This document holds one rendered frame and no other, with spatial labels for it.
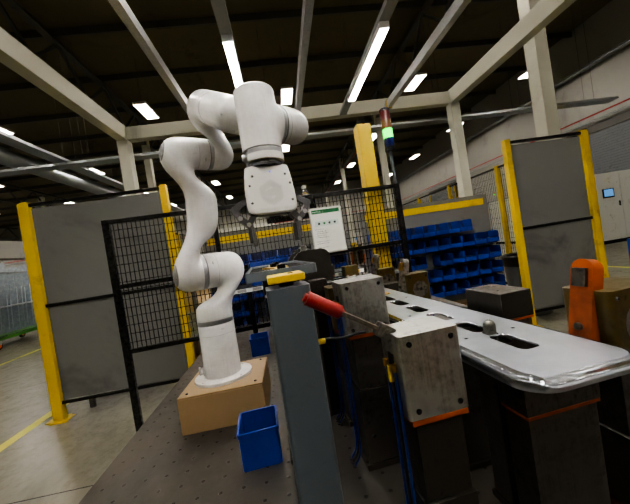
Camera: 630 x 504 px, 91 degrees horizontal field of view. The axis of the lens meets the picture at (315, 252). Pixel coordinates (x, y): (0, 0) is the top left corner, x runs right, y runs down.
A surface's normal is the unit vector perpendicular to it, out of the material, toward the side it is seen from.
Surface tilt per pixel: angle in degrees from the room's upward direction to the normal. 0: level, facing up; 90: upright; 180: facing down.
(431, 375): 90
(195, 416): 90
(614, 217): 90
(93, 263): 90
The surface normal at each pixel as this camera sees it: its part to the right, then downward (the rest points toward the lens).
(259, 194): 0.24, -0.03
